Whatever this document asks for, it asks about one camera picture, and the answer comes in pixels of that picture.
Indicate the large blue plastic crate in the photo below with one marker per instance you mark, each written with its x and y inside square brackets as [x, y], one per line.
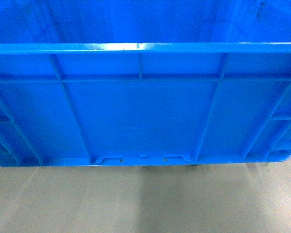
[144, 82]

